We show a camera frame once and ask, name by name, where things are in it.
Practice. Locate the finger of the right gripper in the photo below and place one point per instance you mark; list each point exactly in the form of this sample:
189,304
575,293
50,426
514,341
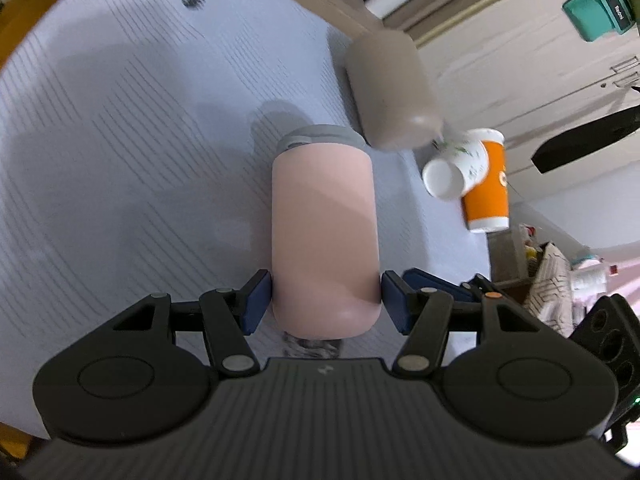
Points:
468,291

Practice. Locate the pink tumbler grey lid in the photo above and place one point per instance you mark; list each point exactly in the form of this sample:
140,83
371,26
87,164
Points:
324,234

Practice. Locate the beige tumbler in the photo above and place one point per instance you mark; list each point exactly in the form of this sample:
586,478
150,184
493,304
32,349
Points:
397,109

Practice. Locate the orange paper cup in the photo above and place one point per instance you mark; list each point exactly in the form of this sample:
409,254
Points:
486,206

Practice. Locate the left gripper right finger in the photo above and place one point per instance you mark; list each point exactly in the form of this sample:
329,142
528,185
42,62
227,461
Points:
423,318

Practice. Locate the light wood wardrobe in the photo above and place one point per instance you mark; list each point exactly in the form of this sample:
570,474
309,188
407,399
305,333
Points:
521,67

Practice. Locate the teal Redmi pouch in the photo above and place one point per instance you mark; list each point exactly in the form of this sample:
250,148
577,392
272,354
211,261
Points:
595,18

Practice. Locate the white patterned tablecloth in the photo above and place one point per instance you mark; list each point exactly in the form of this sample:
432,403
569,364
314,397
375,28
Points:
137,138

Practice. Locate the white floral paper cup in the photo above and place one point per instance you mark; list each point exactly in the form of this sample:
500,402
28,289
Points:
460,163

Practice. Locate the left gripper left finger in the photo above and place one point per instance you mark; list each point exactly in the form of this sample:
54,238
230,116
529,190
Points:
229,317

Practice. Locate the black ribbon bow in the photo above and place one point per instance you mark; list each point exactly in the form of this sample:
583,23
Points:
587,138

